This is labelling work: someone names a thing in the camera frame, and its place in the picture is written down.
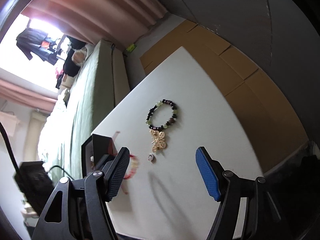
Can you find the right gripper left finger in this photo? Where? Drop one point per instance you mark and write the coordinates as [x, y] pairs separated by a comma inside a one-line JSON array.
[[100, 187]]

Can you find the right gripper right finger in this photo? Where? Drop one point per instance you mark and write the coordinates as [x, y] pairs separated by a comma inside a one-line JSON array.
[[221, 185]]

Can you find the black jewelry gift box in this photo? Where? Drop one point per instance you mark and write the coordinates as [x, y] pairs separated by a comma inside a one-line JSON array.
[[96, 151]]

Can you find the gold butterfly pendant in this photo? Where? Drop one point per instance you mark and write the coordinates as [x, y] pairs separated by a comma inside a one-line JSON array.
[[158, 142]]

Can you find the flattened cardboard sheet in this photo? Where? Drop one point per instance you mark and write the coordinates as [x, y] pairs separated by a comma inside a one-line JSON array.
[[266, 115]]

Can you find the green bed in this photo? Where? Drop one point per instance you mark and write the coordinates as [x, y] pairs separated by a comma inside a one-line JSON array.
[[98, 87]]

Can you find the clothes pile on bed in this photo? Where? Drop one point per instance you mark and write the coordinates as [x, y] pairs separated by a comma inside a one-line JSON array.
[[74, 60]]

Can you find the hanging dark clothes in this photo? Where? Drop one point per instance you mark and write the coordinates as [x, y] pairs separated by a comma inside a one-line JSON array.
[[37, 42]]

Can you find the small green floor object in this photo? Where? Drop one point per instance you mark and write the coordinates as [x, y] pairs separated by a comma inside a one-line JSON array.
[[131, 48]]

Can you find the pink curtain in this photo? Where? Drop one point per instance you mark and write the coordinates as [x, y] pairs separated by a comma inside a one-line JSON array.
[[119, 21]]

